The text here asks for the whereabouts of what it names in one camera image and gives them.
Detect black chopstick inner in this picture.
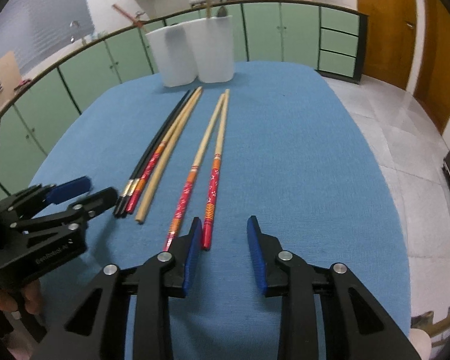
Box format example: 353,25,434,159
113,90,195,218

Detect red patterned chopstick right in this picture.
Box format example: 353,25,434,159
201,88,230,250

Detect plain wooden chopstick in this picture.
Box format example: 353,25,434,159
135,86,203,224

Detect red patterned chopstick middle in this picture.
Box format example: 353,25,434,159
163,94,225,252

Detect right wooden door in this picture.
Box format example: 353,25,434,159
414,0,450,133

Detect green lower kitchen cabinets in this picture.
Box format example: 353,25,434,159
0,0,368,199

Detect chrome sink faucet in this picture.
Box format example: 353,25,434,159
69,20,87,46

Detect red patterned chopstick left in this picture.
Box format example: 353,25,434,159
124,87,198,216

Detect wooden door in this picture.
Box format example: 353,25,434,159
357,0,424,93
414,0,450,133

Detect black chopstick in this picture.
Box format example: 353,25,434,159
113,90,190,218
113,90,195,218

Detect white utensil holder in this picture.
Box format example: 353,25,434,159
146,16,235,88

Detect blue table mat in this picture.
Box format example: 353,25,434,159
41,62,410,359

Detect red patterned chopstick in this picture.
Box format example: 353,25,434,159
201,88,230,250
163,94,225,252
124,87,198,216

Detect left hand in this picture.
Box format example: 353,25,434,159
0,280,44,315

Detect black chopstick outer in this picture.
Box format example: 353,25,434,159
113,90,190,218

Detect left wooden door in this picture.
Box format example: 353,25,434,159
357,0,424,93

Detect grey window blind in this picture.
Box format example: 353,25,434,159
0,0,94,73

